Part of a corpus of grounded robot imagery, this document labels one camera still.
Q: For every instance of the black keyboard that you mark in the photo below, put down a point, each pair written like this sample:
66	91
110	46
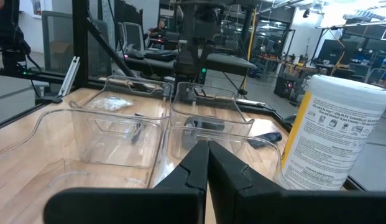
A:
161	55

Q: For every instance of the dark blue squeeze tube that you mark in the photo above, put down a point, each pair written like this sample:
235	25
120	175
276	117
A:
264	139

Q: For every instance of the black computer tower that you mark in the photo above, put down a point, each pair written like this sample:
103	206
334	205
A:
286	88

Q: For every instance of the grey partition panel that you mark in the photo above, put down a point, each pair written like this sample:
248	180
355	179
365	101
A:
59	43

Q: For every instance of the clear bin Vanity Pack label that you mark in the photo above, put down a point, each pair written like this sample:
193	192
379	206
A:
261	158

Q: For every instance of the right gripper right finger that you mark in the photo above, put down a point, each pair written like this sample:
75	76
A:
273	208

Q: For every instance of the person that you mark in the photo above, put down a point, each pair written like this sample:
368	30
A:
160	28

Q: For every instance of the white wipes canister yellow label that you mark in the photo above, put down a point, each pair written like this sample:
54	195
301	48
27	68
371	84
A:
335	140

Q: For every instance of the blue disposable razor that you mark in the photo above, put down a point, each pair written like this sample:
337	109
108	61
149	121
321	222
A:
136	133

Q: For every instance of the black monitor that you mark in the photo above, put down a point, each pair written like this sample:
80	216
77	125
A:
335	52

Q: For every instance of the silver aluminium rail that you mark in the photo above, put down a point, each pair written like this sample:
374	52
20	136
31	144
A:
70	76

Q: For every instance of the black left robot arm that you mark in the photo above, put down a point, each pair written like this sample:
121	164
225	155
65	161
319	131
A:
192	62

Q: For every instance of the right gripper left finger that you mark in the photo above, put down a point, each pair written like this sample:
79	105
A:
133	205

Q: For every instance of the grey office chair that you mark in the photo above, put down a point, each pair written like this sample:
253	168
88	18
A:
133	35

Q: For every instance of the white vanity pack bag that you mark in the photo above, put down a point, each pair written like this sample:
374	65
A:
112	103

